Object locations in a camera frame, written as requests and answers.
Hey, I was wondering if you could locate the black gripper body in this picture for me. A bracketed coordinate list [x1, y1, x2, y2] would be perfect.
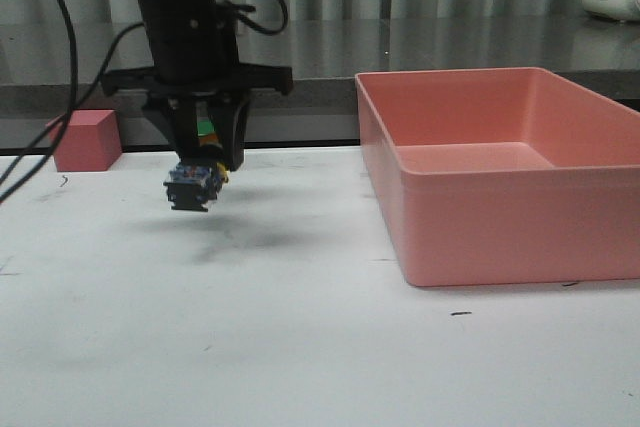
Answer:
[101, 64, 293, 99]

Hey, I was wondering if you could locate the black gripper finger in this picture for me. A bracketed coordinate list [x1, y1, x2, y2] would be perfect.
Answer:
[142, 96, 203, 162]
[208, 95, 251, 171]

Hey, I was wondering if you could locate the yellow push button switch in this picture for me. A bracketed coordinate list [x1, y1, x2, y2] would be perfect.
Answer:
[163, 132, 229, 212]

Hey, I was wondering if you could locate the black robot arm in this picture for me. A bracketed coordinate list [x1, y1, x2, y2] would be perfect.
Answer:
[101, 0, 293, 171]

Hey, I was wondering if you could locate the green cube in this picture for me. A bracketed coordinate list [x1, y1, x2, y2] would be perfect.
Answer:
[196, 120, 215, 137]

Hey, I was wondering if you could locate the pink cube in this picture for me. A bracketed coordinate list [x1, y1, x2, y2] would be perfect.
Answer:
[53, 109, 122, 172]

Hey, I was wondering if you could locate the grey stone counter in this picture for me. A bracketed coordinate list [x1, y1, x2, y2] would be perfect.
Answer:
[1, 15, 639, 153]

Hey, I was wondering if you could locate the pink plastic bin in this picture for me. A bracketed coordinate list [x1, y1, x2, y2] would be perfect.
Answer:
[355, 67, 639, 287]

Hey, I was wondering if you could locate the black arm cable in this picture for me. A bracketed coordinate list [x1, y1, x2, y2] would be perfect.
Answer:
[0, 0, 289, 206]

